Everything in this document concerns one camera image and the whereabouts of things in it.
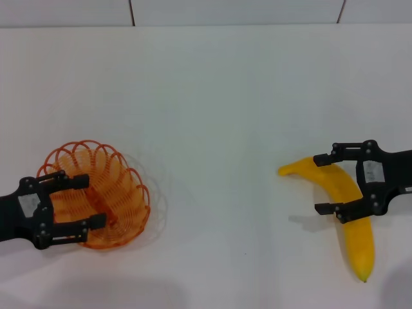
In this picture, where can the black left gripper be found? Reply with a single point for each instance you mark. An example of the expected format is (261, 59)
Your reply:
(19, 219)

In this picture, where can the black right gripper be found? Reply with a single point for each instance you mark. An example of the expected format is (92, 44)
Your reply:
(392, 170)

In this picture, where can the yellow banana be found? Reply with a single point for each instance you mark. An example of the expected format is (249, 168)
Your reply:
(357, 244)

